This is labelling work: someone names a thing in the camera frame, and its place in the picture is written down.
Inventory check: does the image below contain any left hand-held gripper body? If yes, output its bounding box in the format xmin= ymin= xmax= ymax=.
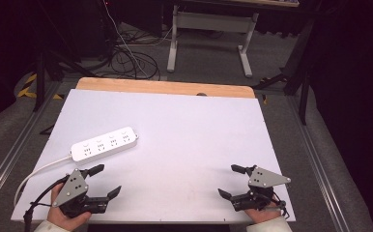
xmin=51 ymin=167 xmax=110 ymax=218

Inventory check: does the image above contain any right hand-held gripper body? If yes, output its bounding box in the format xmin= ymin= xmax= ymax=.
xmin=230 ymin=165 xmax=293 ymax=213

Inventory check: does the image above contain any person's left hand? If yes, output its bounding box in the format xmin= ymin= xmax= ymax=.
xmin=46 ymin=181 xmax=93 ymax=232

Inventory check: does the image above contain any person's right hand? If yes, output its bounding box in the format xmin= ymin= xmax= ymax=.
xmin=244 ymin=192 xmax=283 ymax=224

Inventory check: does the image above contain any white power strip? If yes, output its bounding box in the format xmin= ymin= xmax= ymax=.
xmin=70 ymin=126 xmax=140 ymax=163

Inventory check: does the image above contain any white board table cover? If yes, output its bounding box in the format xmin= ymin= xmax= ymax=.
xmin=10 ymin=88 xmax=297 ymax=224

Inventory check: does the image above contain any yellow black floor tape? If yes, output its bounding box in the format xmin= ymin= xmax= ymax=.
xmin=16 ymin=73 xmax=64 ymax=101

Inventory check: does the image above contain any black metal stand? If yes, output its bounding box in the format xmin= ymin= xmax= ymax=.
xmin=251 ymin=18 xmax=316 ymax=126
xmin=33 ymin=47 xmax=96 ymax=112

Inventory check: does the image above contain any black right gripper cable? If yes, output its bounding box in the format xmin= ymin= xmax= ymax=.
xmin=270 ymin=191 xmax=291 ymax=220

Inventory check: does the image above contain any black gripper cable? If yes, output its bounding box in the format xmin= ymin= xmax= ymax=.
xmin=270 ymin=191 xmax=291 ymax=220
xmin=22 ymin=174 xmax=71 ymax=232

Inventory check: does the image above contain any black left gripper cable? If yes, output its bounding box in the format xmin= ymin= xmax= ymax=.
xmin=22 ymin=174 xmax=71 ymax=232

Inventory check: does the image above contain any white power strip cable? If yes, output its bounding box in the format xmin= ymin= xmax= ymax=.
xmin=13 ymin=155 xmax=73 ymax=207

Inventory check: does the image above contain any aluminium floor rail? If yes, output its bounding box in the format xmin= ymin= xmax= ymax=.
xmin=287 ymin=96 xmax=348 ymax=232
xmin=0 ymin=81 xmax=62 ymax=214

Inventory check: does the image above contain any black floor cables bundle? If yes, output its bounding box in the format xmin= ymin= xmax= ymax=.
xmin=92 ymin=30 xmax=161 ymax=81

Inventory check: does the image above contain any white floor cable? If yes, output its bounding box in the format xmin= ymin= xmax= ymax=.
xmin=102 ymin=0 xmax=174 ymax=78

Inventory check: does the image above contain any white metal desk frame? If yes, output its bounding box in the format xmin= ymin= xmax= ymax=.
xmin=166 ymin=4 xmax=260 ymax=78

